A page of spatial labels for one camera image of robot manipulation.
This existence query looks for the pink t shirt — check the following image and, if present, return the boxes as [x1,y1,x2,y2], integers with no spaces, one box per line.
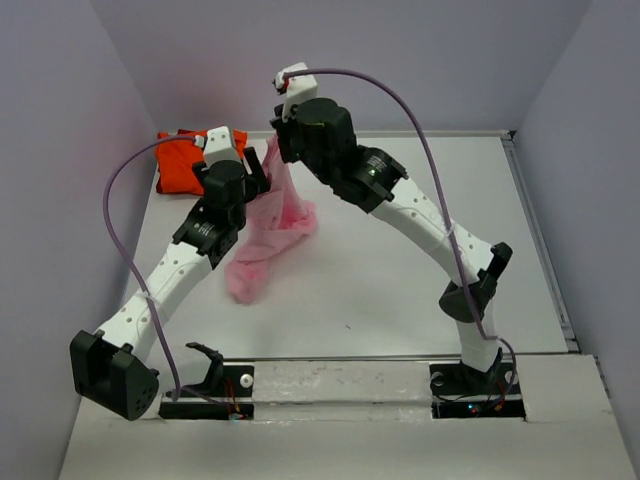
[224,135,318,305]

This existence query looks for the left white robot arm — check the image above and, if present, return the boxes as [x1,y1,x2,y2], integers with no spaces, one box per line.
[70,142,270,421]

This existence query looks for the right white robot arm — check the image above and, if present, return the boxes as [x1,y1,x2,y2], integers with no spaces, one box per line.
[270,98,513,392]

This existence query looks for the folded orange t shirt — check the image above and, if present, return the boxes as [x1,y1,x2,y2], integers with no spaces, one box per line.
[152,128,249,196]

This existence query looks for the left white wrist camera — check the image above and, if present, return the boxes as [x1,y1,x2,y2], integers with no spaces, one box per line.
[194,126,240,167]

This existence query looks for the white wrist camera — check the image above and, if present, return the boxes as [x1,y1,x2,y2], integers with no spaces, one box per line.
[194,126,240,167]
[272,62,318,122]

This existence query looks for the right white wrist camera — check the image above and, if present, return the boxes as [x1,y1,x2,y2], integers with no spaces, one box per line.
[272,62,318,122]

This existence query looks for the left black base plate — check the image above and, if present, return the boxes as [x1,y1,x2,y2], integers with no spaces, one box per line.
[158,362,255,421]

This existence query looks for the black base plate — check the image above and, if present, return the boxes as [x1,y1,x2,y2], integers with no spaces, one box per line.
[429,362,526,420]
[158,362,255,421]

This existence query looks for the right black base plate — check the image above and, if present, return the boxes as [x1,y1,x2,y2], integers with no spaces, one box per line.
[429,362,526,420]

